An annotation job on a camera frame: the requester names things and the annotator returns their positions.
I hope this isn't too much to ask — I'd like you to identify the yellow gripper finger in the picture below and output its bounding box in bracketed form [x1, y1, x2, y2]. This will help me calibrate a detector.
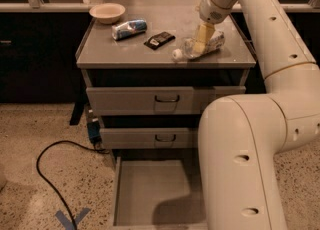
[193, 23, 215, 54]

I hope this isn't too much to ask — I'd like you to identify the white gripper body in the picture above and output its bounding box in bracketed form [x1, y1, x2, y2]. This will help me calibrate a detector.
[199, 0, 234, 24]

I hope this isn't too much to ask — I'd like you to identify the clear plastic water bottle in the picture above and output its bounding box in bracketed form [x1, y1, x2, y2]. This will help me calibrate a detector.
[172, 31, 225, 62]

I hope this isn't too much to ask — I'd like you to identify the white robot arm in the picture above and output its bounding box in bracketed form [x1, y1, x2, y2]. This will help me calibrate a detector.
[198, 0, 320, 230]

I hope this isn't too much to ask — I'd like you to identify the top grey drawer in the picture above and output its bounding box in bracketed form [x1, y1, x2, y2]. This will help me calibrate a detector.
[87, 86, 246, 116]

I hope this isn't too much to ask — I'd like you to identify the grey metal drawer cabinet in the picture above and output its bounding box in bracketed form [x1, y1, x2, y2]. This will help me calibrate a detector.
[75, 0, 258, 230]

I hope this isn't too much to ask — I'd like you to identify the middle grey drawer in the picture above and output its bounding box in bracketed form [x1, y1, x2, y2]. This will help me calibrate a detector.
[100, 128, 198, 149]

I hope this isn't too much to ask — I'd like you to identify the bottom grey open drawer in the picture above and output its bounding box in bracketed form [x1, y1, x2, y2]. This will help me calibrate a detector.
[110, 157, 207, 230]

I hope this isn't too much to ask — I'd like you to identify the black snack packet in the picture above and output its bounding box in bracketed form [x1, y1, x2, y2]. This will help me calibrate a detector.
[144, 31, 175, 50]

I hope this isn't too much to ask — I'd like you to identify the blue silver drink can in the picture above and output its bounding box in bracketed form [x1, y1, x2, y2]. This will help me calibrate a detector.
[111, 19, 147, 41]

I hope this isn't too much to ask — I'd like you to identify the white ceramic bowl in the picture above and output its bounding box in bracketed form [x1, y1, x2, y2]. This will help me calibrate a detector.
[89, 3, 126, 24]

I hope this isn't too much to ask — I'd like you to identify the blue power adapter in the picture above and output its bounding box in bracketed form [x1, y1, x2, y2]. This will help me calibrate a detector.
[87, 121, 101, 144]

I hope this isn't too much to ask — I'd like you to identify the blue tape cross mark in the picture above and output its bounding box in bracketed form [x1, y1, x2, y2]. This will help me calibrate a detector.
[54, 207, 92, 230]

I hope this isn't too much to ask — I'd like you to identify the black cable left floor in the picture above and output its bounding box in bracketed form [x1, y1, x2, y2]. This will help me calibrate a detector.
[35, 140, 108, 230]

